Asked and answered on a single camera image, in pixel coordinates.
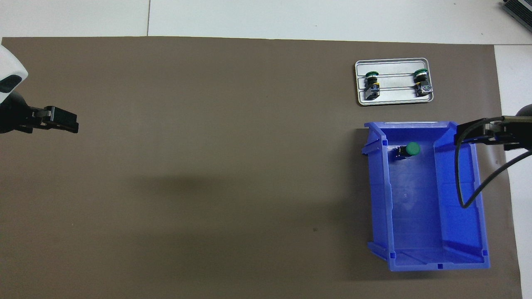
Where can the grey metal tray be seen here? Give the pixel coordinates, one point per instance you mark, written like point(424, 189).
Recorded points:
point(395, 66)

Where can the blue plastic storage bin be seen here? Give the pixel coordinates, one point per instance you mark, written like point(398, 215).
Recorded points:
point(415, 216)

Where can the green push button switch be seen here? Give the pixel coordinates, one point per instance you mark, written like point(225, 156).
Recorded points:
point(422, 83)
point(411, 149)
point(372, 87)

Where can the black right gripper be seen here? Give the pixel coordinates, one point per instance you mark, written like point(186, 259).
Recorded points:
point(519, 131)

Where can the grey ribbed device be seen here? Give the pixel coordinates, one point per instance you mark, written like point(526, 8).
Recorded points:
point(519, 10)

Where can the brown table mat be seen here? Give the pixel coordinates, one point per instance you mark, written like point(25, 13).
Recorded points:
point(208, 187)

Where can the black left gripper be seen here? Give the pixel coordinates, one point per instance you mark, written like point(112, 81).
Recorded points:
point(16, 116)

